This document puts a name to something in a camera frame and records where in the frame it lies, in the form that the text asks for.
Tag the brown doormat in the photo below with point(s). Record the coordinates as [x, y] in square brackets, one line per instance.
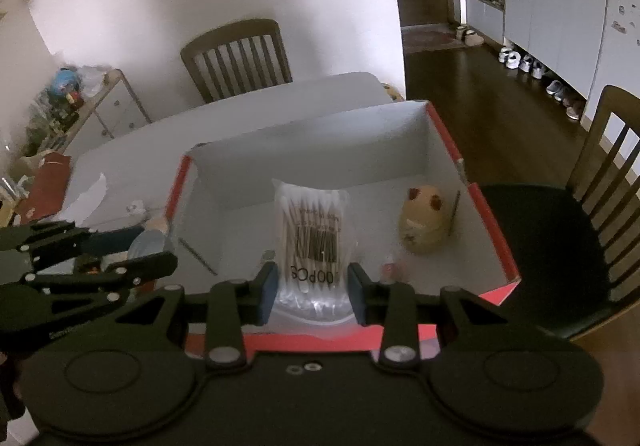
[432, 40]

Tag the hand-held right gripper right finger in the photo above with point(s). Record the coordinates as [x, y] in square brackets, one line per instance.
[356, 293]

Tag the white appliance with stickers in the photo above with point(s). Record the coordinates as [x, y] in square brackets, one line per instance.
[617, 56]

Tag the wooden chair with black seat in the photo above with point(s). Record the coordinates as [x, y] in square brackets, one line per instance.
[545, 251]

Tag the row of shoes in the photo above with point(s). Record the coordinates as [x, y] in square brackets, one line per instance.
[535, 68]

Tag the wooden sideboard with white doors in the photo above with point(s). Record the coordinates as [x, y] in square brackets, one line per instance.
[112, 111]

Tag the thin dark stick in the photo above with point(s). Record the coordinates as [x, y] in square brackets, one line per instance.
[456, 208]
[197, 256]

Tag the pair of slippers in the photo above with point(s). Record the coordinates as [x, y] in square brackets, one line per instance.
[471, 36]

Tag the red paper bag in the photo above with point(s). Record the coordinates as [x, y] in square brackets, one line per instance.
[45, 186]

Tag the yellow spotted plush toy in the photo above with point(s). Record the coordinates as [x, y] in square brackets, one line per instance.
[425, 221]

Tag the clear tape roll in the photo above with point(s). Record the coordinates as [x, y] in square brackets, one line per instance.
[135, 208]

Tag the red cardboard box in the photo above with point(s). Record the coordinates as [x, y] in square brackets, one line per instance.
[310, 151]

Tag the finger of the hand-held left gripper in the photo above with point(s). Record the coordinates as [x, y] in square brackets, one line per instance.
[112, 238]
[150, 265]

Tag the white paper sheet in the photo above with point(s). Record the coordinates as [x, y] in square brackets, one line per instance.
[85, 201]

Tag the white plastic bag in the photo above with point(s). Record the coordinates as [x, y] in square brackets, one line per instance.
[95, 76]

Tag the tall white wall cabinet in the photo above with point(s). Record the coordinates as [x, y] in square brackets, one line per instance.
[545, 1]

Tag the wooden slatted chair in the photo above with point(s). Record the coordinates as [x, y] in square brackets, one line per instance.
[235, 51]

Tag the cotton swab pack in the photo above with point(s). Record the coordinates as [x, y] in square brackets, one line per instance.
[312, 236]

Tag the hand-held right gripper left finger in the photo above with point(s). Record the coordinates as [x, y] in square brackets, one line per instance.
[268, 293]

